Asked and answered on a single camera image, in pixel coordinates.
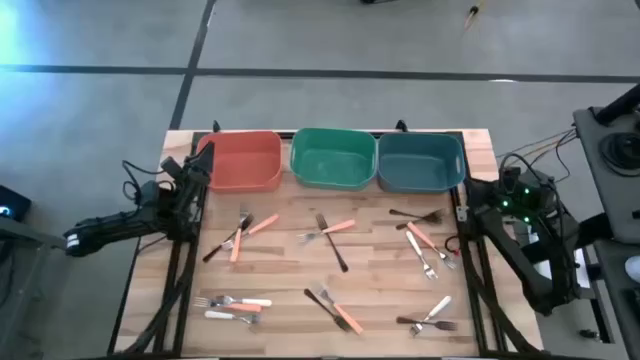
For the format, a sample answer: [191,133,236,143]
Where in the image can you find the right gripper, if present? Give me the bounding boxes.
[477,179,561,226]

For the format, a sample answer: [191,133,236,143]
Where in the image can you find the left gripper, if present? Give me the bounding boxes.
[179,141,215,201]

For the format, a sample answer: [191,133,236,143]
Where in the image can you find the white handled fork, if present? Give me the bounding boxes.
[203,309,262,325]
[404,229,440,281]
[408,294,454,337]
[213,294,274,308]

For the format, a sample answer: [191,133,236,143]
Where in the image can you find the orange plastic bin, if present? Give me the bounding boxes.
[196,130,285,194]

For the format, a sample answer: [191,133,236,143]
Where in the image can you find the blue-grey plastic bin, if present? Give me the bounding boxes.
[376,132,467,195]

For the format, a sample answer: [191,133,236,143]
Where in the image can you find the black stand bar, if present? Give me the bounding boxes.
[574,212,615,246]

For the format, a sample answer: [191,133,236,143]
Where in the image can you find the white flat box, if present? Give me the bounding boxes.
[528,247,592,290]

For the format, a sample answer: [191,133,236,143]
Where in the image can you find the grey cart top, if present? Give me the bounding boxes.
[572,106,640,246]

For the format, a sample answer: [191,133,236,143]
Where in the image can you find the green plastic bin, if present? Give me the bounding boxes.
[289,127,378,192]

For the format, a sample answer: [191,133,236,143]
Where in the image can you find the white round object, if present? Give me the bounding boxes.
[624,254,640,284]

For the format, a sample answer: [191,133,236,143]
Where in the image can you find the black pole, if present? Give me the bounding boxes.
[593,82,640,127]

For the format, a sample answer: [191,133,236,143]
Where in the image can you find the grey cart shelf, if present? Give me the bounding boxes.
[592,238,640,360]

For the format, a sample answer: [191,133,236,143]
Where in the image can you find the yellow black floor tool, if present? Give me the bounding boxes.
[463,2,487,31]

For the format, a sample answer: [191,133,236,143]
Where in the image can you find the grey metal stand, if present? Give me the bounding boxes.
[0,214,69,360]

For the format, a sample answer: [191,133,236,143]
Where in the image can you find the black box with blue light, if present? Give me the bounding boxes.
[0,184,32,222]

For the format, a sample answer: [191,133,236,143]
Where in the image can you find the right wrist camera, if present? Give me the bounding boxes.
[499,167,522,190]

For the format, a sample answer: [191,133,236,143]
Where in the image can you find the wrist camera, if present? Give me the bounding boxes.
[159,155,184,177]
[499,167,522,190]

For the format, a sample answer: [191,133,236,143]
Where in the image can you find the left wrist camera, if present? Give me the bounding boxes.
[159,155,184,177]

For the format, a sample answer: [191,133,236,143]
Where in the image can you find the thin coloured wires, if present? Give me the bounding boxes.
[494,127,580,186]

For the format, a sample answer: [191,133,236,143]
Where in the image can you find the black coiled cable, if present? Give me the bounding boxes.
[598,130,640,177]

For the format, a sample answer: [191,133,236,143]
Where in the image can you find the black cable bundle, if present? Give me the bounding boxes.
[463,264,539,356]
[122,259,196,356]

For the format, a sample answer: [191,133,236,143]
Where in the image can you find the black metal table frame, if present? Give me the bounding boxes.
[107,130,544,359]

